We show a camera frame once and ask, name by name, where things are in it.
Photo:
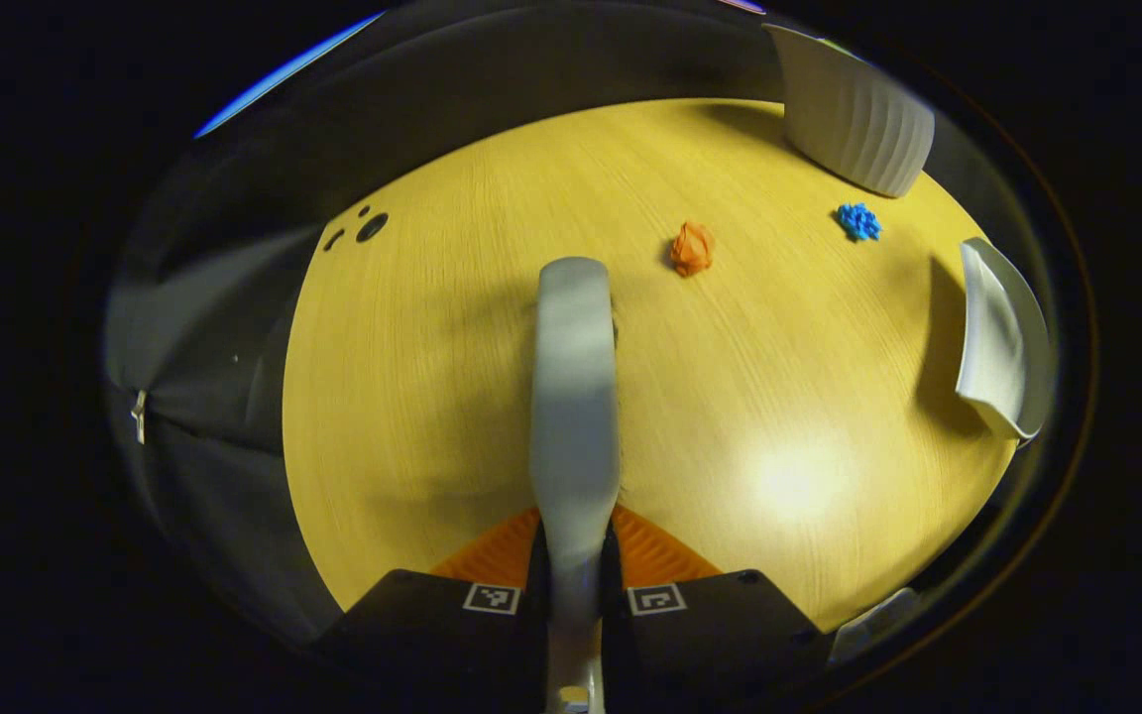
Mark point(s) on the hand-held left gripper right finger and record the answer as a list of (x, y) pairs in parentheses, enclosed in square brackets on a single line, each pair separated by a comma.
[(720, 635)]

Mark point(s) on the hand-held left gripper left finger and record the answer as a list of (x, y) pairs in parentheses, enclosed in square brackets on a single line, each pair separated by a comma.
[(432, 635)]

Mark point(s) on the small white broom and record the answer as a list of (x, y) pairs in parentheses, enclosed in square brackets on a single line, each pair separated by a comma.
[(573, 397)]

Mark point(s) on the orange paper trash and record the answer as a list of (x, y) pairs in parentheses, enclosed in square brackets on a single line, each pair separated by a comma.
[(692, 248)]

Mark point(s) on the white dustpan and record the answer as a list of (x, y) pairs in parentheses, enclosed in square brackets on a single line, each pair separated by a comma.
[(992, 337)]

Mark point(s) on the blue paper trash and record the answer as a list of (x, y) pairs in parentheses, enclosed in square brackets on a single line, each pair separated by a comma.
[(858, 221)]

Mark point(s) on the grey ribbed garbage bin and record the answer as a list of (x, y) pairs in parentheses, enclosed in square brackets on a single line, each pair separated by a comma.
[(854, 119)]

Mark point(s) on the white cloth clip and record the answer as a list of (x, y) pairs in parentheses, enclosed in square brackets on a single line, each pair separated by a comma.
[(139, 416)]

